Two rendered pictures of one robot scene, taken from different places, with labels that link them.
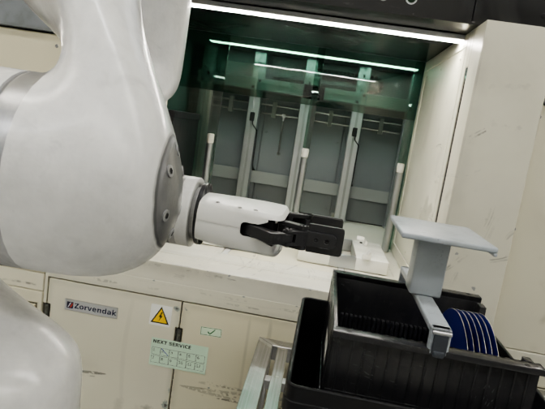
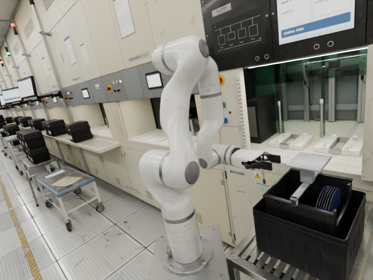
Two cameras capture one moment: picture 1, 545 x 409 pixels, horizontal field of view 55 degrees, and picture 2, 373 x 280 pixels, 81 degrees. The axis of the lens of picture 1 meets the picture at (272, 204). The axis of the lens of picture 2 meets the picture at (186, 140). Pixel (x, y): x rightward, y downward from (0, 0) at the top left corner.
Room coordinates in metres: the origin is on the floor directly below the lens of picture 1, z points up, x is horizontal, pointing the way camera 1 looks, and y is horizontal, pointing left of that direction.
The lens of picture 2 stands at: (-0.13, -0.37, 1.41)
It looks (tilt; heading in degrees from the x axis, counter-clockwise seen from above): 16 degrees down; 44
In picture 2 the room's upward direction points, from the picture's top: 11 degrees counter-clockwise
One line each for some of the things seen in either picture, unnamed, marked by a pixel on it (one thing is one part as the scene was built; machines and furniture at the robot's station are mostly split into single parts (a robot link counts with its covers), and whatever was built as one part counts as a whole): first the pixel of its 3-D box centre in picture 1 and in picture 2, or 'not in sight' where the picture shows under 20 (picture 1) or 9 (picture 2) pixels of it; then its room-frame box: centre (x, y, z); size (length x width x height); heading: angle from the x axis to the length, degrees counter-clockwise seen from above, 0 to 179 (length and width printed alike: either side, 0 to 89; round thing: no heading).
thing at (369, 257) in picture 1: (341, 249); (339, 144); (1.28, -0.19, 0.89); 0.22 x 0.21 x 0.04; 175
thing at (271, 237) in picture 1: (263, 230); (248, 163); (0.57, 0.01, 1.06); 0.08 x 0.06 x 0.01; 12
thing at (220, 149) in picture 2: not in sight; (217, 153); (0.62, 0.18, 1.06); 0.13 x 0.09 x 0.08; 85
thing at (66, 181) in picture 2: not in sight; (66, 180); (0.62, 2.44, 0.47); 0.31 x 0.23 x 0.02; 107
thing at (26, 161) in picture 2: not in sight; (42, 169); (0.81, 4.29, 0.24); 0.94 x 0.53 x 0.48; 85
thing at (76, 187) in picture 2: not in sight; (70, 192); (0.66, 2.61, 0.24); 0.97 x 0.52 x 0.48; 88
